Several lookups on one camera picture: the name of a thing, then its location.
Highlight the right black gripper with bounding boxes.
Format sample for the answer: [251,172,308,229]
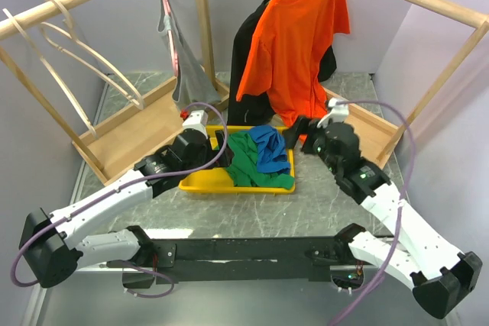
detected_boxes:
[281,115,342,174]

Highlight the green tank top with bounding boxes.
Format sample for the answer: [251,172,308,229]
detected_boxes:
[225,131,295,191]

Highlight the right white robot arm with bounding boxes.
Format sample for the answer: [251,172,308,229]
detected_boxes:
[283,116,483,319]

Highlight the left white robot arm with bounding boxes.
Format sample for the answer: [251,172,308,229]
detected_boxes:
[17,128,232,289]

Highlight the grey tank top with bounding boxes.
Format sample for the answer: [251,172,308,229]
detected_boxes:
[157,2,221,109]

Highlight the pink hanger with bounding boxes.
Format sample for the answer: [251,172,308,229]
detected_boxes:
[161,0,179,77]

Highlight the yellow plastic tray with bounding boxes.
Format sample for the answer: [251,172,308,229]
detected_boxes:
[179,126,295,195]

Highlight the blue shirt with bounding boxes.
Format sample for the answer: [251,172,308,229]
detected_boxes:
[248,125,291,174]

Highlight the black shirt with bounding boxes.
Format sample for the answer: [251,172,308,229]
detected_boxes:
[226,0,338,127]

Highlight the right wooden clothes rack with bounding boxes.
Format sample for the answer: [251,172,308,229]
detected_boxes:
[267,0,489,169]

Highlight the wooden clothes rack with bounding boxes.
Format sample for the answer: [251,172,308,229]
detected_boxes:
[267,0,489,169]
[0,0,231,184]

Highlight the orange t-shirt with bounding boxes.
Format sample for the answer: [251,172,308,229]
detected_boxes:
[235,0,351,128]

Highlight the left wooden clothes rack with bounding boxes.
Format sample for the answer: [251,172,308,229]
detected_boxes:
[0,0,231,184]

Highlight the black base bar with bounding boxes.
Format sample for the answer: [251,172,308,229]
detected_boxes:
[128,225,357,283]

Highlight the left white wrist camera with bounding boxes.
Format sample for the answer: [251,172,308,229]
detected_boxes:
[182,110,209,137]

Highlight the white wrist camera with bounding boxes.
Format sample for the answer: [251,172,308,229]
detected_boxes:
[182,110,209,137]
[316,98,349,128]

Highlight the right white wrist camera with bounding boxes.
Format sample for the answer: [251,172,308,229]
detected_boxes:
[316,98,349,128]

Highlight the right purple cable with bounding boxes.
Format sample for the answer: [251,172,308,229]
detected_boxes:
[327,98,416,326]

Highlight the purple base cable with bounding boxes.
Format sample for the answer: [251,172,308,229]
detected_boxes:
[114,260,177,299]

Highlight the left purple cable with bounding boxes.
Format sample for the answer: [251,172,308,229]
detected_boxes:
[10,102,225,289]

